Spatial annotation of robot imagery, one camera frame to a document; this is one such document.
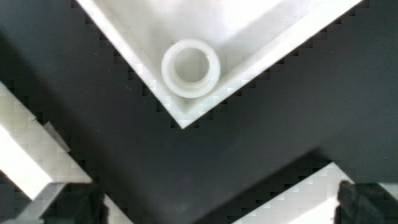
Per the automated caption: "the white square tabletop tray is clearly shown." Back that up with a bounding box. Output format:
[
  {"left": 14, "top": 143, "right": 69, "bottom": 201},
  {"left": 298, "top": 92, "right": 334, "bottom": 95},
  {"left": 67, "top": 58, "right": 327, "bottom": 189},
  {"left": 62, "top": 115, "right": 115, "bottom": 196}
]
[{"left": 76, "top": 0, "right": 362, "bottom": 127}]

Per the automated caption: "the white wall block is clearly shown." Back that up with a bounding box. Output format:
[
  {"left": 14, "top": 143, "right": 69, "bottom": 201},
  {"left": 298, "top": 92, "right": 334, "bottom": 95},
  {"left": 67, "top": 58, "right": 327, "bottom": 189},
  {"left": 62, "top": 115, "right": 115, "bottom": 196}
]
[
  {"left": 232, "top": 161, "right": 398, "bottom": 224},
  {"left": 0, "top": 82, "right": 135, "bottom": 224}
]

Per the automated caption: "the white left wall block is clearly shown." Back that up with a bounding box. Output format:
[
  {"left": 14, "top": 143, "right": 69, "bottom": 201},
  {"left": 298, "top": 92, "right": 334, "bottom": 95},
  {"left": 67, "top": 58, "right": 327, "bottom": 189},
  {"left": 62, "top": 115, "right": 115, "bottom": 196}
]
[{"left": 0, "top": 82, "right": 135, "bottom": 224}]

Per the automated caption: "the white right wall block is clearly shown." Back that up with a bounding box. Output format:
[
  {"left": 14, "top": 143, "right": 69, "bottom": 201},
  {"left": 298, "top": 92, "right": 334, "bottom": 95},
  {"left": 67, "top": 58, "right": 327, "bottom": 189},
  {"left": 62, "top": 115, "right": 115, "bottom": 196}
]
[{"left": 232, "top": 161, "right": 398, "bottom": 224}]

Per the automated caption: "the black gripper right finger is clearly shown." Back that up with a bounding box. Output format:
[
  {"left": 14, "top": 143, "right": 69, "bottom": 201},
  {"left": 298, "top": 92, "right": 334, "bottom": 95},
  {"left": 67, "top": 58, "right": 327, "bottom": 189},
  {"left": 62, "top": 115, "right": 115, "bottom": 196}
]
[{"left": 334, "top": 181, "right": 398, "bottom": 224}]

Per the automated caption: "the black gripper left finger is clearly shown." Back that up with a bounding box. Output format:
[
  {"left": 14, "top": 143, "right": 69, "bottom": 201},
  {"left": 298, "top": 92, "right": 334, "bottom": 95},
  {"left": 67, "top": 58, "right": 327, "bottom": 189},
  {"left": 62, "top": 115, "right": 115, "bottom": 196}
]
[{"left": 16, "top": 182, "right": 110, "bottom": 224}]

